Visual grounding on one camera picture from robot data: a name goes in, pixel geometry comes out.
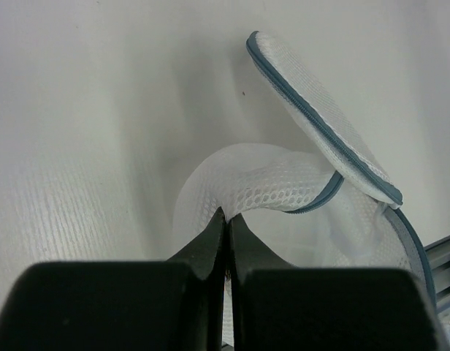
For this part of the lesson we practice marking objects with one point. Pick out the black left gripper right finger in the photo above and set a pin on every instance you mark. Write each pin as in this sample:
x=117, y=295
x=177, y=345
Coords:
x=277, y=306

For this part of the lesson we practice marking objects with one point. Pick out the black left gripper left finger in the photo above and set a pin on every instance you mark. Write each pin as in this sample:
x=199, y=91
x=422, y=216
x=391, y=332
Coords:
x=175, y=304

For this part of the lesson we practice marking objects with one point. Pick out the blue-zipper white mesh laundry bag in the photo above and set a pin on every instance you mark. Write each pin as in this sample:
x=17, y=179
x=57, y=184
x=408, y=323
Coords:
x=330, y=206

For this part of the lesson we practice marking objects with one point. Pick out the aluminium rail table edge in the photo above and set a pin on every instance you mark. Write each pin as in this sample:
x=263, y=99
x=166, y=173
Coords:
x=438, y=254

